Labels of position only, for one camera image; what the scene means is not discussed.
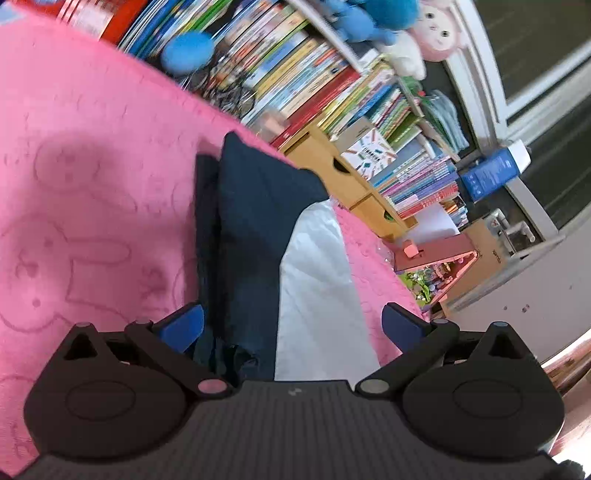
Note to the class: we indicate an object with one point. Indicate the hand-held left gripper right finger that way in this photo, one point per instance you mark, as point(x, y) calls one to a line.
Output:
point(401, 325)

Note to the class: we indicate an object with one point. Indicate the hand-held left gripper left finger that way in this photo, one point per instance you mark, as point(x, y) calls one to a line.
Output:
point(184, 325)

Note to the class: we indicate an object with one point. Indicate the navy and white jacket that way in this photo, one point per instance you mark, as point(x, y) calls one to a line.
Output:
point(249, 230)

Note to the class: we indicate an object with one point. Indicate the pink toy house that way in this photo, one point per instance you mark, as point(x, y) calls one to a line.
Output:
point(434, 258)

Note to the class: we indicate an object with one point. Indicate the cardboard box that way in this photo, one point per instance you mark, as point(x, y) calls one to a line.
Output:
point(487, 249)

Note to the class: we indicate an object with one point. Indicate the pink bunny print blanket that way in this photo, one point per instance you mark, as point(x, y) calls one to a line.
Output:
point(92, 184)

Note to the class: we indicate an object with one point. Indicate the white printed pencil box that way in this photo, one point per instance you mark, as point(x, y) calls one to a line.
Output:
point(367, 152)

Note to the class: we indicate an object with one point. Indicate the blue and white carton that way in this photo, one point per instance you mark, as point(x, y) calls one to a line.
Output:
point(494, 170)

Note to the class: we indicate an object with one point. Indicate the wooden drawer organizer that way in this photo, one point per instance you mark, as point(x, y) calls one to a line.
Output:
point(323, 161)

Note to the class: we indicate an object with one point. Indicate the black model bicycle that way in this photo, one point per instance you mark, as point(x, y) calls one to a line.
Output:
point(226, 90)

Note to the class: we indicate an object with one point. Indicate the white plush toy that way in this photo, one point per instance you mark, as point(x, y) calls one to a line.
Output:
point(408, 55)

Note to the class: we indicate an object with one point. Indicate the blue plush ball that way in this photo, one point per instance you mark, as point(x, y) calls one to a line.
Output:
point(187, 53)

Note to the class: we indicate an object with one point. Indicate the row of colourful books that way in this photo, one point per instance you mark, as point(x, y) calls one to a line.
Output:
point(295, 64)

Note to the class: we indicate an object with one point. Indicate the pink plush bunny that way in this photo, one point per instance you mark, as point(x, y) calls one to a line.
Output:
point(441, 30)

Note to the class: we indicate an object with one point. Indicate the blue plush toy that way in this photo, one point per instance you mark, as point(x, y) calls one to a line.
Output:
point(364, 18)

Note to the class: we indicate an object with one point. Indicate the red plastic crate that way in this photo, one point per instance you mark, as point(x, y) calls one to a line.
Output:
point(92, 16)

